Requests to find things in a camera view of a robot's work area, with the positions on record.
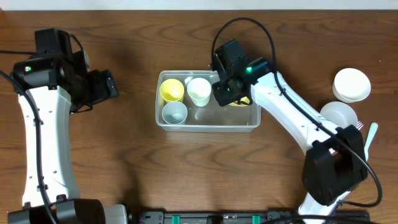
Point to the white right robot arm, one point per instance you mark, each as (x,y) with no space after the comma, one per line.
(335,157)

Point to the light green plastic utensil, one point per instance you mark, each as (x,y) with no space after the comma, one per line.
(371,134)

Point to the clear plastic container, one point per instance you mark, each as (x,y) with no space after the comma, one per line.
(212,117)

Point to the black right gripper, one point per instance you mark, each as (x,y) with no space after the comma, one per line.
(223,98)

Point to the yellow plastic cup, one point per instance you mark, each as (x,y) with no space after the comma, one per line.
(172,90)

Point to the grey plastic cup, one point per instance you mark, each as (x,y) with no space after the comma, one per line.
(175,112)

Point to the white plastic cup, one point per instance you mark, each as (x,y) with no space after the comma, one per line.
(199,90)

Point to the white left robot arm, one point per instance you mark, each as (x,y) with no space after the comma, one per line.
(52,86)

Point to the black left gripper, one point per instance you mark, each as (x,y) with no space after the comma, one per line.
(107,88)

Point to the pink plastic fork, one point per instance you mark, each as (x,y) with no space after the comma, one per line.
(359,125)

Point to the grey plastic bowl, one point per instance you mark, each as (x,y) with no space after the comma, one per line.
(340,113)

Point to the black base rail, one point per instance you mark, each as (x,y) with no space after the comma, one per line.
(279,215)

